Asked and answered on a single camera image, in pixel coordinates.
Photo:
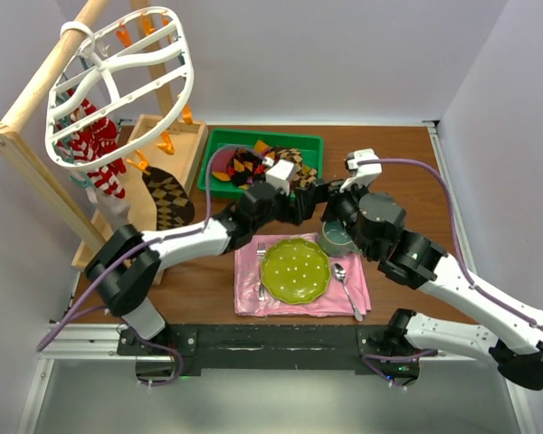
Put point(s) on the brown argyle sock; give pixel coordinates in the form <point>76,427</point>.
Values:
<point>304,175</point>
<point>174,208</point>

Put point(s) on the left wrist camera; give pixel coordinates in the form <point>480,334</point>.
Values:
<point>279,176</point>

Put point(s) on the green plastic tray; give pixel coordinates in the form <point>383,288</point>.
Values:
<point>311,148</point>

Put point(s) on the black argyle sock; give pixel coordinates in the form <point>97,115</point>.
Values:
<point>244,168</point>

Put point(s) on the teal ceramic mug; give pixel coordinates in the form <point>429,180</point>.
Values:
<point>334,240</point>

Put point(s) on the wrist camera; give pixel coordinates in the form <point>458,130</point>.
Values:
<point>279,176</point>
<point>363,168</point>

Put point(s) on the silver fork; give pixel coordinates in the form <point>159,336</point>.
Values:
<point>260,252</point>

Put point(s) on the silver spoon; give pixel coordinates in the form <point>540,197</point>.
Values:
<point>340,275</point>

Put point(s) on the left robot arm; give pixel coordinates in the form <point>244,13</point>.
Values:
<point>124,269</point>

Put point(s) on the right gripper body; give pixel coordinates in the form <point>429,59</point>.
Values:
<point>344,210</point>

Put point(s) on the red patterned sock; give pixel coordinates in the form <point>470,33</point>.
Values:
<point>90,126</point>

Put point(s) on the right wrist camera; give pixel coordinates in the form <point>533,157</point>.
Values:
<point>363,168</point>

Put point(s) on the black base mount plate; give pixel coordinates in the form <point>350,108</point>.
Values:
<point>281,347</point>

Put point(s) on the yellow monster sock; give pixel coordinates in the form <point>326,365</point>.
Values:
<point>262,148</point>

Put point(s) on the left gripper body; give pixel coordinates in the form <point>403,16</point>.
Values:
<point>280,211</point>

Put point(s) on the purple yellow striped sock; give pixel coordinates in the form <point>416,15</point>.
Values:
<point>219,168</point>

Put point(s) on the red white striped sock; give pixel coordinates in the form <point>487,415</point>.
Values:
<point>104,178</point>

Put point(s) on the brown white striped sock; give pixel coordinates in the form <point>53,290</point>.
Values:
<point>114,210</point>

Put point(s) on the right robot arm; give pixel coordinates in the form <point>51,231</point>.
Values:
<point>505,331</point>

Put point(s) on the wooden hanger stand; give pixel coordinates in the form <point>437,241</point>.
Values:
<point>138,73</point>

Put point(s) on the green scalloped plate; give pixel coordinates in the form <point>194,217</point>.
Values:
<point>296,271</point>

